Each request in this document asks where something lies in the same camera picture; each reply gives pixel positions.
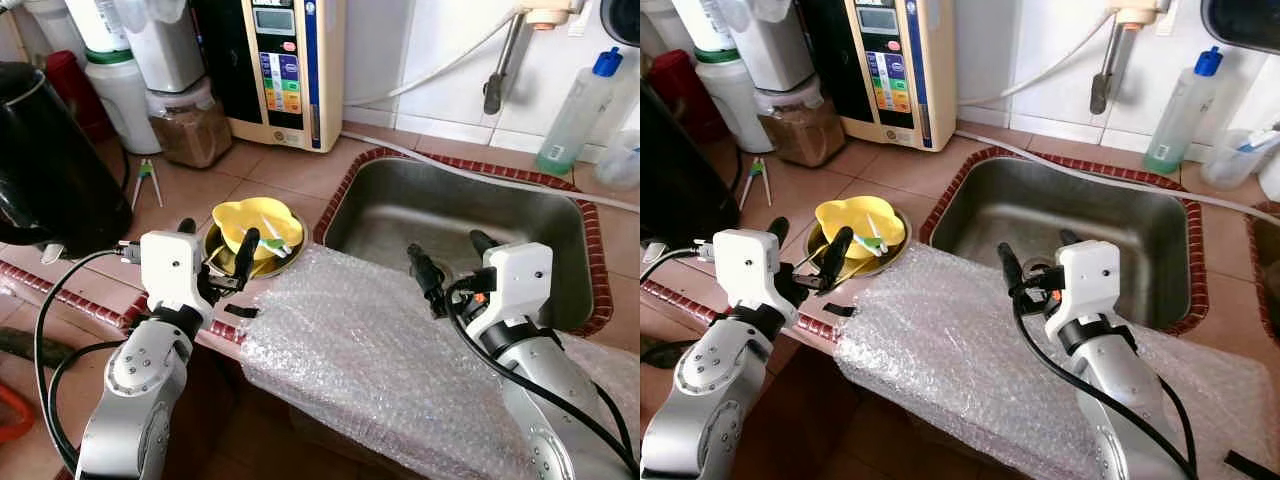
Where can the yellow plastic bowl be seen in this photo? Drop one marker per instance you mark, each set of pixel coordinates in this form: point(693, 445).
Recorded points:
point(240, 215)
point(850, 212)

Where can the clear bubble wrap sheet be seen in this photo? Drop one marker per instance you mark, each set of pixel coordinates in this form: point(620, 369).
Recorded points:
point(350, 350)
point(950, 350)

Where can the blue white toothbrush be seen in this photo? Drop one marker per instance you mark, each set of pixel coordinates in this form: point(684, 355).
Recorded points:
point(1260, 140)

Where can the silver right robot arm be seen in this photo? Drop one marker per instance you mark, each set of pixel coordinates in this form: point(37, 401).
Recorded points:
point(540, 390)
point(1120, 400)

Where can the dark oblong stone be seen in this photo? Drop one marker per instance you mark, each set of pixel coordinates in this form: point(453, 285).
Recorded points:
point(20, 347)

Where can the stainless steel sink basin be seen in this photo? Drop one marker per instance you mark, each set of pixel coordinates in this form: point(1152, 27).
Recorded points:
point(450, 210)
point(1050, 205)

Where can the clear jar brown powder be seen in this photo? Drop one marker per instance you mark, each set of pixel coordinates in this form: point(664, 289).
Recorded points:
point(800, 135)
point(190, 135)

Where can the green soap bottle blue cap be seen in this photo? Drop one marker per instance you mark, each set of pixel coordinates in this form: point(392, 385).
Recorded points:
point(1180, 120)
point(575, 120)

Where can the grey plastic canister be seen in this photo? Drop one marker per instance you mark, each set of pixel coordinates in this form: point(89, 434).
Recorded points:
point(770, 50)
point(160, 45)

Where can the cream water ionizer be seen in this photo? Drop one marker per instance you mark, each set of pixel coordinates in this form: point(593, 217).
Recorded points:
point(320, 100)
point(930, 100)

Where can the thin white tube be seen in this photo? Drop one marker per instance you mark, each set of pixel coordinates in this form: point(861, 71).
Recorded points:
point(480, 172)
point(1100, 175)

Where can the metal wall faucet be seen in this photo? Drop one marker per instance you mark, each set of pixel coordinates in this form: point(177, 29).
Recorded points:
point(1108, 65)
point(505, 60)

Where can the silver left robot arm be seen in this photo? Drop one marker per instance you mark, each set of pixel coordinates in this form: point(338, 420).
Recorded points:
point(710, 400)
point(140, 400)

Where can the black tape piece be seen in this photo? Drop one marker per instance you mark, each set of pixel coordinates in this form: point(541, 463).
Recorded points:
point(838, 310)
point(240, 310)

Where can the stainless steel bowl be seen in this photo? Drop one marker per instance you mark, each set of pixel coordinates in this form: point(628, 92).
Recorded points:
point(895, 257)
point(290, 262)

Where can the white labelled bottle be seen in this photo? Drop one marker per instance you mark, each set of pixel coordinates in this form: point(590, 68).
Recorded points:
point(705, 22)
point(95, 22)

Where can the black electric kettle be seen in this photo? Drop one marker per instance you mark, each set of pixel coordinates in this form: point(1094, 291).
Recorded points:
point(680, 180)
point(50, 170)

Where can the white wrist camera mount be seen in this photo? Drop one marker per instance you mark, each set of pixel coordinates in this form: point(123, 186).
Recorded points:
point(745, 265)
point(170, 265)
point(1085, 275)
point(515, 275)

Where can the dark round pan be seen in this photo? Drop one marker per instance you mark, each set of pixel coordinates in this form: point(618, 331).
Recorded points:
point(1245, 22)
point(622, 20)

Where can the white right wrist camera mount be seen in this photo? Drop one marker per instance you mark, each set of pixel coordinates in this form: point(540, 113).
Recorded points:
point(515, 275)
point(1085, 275)

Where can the red plastic container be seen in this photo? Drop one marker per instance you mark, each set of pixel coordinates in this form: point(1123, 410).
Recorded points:
point(75, 95)
point(680, 90)

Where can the small green metal tongs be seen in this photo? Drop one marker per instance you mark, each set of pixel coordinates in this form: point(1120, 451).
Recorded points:
point(146, 172)
point(755, 172)

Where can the white bottle green cap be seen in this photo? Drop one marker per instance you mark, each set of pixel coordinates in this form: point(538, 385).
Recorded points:
point(120, 100)
point(735, 100)

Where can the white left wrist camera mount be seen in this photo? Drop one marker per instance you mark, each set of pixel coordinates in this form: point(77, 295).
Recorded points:
point(170, 265)
point(745, 265)

